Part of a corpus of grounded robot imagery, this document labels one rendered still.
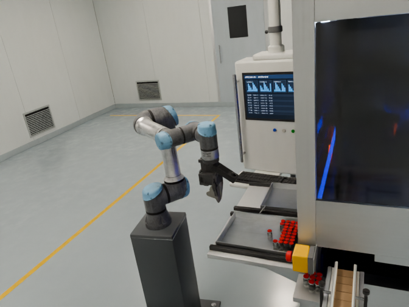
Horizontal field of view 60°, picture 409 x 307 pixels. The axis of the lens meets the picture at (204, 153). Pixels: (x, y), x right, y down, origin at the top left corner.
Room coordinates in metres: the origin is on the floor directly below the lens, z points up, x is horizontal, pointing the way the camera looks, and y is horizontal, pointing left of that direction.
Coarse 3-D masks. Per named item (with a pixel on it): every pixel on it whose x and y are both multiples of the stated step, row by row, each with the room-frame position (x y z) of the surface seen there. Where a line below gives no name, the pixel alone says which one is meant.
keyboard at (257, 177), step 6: (240, 174) 2.16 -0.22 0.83; (246, 174) 2.15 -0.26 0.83; (252, 174) 2.13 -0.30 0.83; (258, 174) 2.12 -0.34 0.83; (264, 174) 2.11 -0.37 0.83; (240, 180) 2.09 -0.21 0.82; (246, 180) 2.07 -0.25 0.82; (252, 180) 2.04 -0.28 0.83; (258, 180) 2.03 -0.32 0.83; (264, 180) 2.02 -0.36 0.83; (270, 180) 2.01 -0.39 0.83; (276, 180) 2.00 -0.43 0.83; (282, 180) 2.01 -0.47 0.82; (288, 180) 1.99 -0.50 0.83; (294, 180) 1.97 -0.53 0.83
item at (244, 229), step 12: (240, 216) 1.55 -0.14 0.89; (252, 216) 1.52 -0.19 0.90; (264, 216) 1.49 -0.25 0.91; (276, 216) 1.47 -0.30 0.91; (228, 228) 1.46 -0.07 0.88; (240, 228) 1.45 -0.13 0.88; (252, 228) 1.44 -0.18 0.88; (264, 228) 1.43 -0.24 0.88; (276, 228) 1.41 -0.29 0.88; (216, 240) 1.34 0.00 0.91; (228, 240) 1.37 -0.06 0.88; (240, 240) 1.36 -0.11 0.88; (252, 240) 1.35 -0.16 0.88; (264, 240) 1.34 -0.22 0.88; (264, 252) 1.23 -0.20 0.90; (276, 252) 1.21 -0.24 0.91
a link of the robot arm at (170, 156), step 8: (152, 112) 1.77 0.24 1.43; (160, 112) 1.78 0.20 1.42; (168, 112) 1.79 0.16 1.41; (160, 120) 1.76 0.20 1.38; (168, 120) 1.78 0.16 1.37; (176, 120) 1.80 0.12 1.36; (168, 152) 1.78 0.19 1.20; (176, 152) 1.80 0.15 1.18; (168, 160) 1.78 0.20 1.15; (176, 160) 1.79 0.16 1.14; (168, 168) 1.78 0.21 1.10; (176, 168) 1.78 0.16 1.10; (168, 176) 1.78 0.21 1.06; (176, 176) 1.78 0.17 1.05; (168, 184) 1.77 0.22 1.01; (176, 184) 1.76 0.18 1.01; (184, 184) 1.79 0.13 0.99; (176, 192) 1.75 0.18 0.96; (184, 192) 1.77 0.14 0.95
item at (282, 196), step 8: (272, 184) 1.81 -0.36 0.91; (280, 184) 1.80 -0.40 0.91; (288, 184) 1.78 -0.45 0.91; (272, 192) 1.76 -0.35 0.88; (280, 192) 1.75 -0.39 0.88; (288, 192) 1.74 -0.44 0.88; (296, 192) 1.72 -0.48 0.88; (264, 200) 1.65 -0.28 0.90; (272, 200) 1.67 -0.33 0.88; (280, 200) 1.66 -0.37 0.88; (288, 200) 1.65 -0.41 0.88; (296, 200) 1.64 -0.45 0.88; (264, 208) 1.58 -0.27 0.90; (272, 208) 1.56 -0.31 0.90; (280, 208) 1.54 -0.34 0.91; (288, 208) 1.52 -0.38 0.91; (296, 208) 1.56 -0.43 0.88
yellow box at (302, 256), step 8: (296, 248) 1.06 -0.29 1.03; (304, 248) 1.06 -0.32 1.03; (312, 248) 1.05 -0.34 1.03; (296, 256) 1.02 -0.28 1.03; (304, 256) 1.01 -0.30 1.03; (312, 256) 1.01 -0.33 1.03; (296, 264) 1.02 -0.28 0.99; (304, 264) 1.01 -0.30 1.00; (312, 264) 1.00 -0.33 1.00; (304, 272) 1.01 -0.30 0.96; (312, 272) 1.00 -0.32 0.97
